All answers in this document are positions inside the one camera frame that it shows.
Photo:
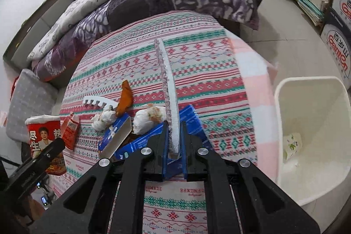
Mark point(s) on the stack of books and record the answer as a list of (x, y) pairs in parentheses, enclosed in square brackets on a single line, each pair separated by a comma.
[(307, 1)]

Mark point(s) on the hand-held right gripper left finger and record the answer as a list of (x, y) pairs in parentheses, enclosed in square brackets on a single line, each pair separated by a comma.
[(165, 146)]

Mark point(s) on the pink checked sheet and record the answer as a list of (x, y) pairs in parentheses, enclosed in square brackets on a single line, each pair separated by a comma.
[(260, 86)]

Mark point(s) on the orange wrapper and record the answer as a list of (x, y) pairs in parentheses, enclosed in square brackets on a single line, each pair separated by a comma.
[(126, 99)]

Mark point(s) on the red instant noodle cup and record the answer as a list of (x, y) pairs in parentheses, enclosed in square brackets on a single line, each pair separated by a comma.
[(41, 135)]

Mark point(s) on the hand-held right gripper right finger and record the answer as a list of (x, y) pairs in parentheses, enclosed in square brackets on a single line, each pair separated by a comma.
[(184, 151)]

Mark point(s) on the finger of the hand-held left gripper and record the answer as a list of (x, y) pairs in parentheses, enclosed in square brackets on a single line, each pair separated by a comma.
[(50, 150)]

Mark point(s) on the striped patterned bed sheet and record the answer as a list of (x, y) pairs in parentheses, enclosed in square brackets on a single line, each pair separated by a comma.
[(197, 64)]

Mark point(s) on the long speckled foam strip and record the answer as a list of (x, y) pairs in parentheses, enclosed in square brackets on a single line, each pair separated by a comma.
[(170, 91)]

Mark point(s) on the grey cushion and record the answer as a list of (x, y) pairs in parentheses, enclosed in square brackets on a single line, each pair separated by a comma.
[(30, 99)]

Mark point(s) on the green printed paper scrap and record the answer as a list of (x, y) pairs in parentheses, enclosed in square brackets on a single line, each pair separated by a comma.
[(292, 146)]

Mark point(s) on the white plastic bin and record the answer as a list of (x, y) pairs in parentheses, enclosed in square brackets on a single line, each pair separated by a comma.
[(315, 102)]

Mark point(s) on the large white paper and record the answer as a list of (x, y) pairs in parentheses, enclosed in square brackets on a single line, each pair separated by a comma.
[(145, 118)]

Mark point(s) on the white toothed foam strip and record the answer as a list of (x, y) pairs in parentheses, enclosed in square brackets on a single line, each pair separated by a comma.
[(94, 101)]

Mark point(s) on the small white paper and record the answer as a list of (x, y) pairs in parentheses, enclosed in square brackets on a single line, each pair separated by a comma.
[(102, 118)]

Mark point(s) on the blue cardboard box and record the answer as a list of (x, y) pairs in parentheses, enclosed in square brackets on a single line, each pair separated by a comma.
[(192, 124)]

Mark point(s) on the grey bed headboard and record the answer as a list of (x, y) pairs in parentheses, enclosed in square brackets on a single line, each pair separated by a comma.
[(16, 47)]

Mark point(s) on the red snack packet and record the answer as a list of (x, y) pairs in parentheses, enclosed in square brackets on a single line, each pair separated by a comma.
[(71, 131)]

